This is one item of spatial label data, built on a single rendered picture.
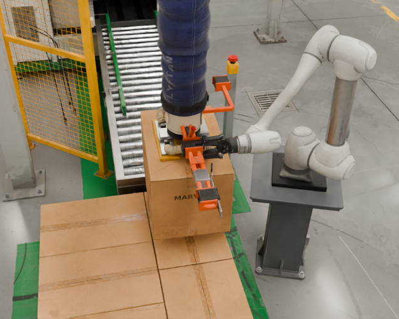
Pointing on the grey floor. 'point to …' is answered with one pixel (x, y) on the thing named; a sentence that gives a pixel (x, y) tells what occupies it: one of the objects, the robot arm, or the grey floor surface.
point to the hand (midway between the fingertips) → (193, 149)
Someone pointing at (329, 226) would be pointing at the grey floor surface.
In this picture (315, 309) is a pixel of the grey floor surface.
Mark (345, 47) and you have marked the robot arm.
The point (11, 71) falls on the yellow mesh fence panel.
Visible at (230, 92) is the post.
